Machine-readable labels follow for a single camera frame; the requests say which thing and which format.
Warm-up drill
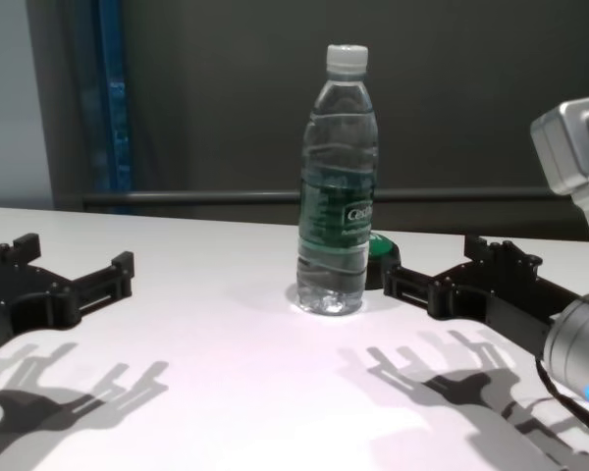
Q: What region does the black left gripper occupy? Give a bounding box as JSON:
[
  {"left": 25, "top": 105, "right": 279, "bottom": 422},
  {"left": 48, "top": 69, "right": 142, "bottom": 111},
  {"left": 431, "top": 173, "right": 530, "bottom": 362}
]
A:
[{"left": 0, "top": 234, "right": 135, "bottom": 362}]

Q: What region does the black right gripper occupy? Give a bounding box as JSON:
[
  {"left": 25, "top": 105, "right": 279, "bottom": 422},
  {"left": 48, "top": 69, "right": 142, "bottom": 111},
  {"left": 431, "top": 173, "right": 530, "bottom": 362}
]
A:
[{"left": 382, "top": 234, "right": 586, "bottom": 357}]

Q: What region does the clear water bottle green label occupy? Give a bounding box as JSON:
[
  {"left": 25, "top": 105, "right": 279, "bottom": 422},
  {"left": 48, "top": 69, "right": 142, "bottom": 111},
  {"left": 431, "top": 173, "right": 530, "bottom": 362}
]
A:
[{"left": 296, "top": 42, "right": 378, "bottom": 316}]

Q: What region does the green YES button black base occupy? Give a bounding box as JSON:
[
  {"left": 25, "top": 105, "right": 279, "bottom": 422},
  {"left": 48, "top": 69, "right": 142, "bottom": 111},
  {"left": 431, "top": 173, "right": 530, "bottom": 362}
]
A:
[{"left": 363, "top": 234, "right": 402, "bottom": 290}]

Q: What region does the dark grey horizontal rail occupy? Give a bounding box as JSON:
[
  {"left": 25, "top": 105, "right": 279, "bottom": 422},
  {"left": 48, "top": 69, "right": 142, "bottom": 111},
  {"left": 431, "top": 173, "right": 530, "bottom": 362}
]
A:
[{"left": 81, "top": 186, "right": 570, "bottom": 213}]

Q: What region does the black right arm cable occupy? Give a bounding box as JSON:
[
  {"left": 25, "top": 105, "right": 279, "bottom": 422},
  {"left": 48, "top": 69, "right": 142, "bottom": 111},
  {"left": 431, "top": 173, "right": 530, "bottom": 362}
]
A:
[{"left": 533, "top": 356, "right": 589, "bottom": 436}]

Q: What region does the blue metal post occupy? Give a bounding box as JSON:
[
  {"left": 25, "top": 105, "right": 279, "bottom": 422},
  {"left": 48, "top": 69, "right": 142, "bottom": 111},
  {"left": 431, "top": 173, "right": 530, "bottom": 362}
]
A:
[{"left": 96, "top": 0, "right": 132, "bottom": 215}]

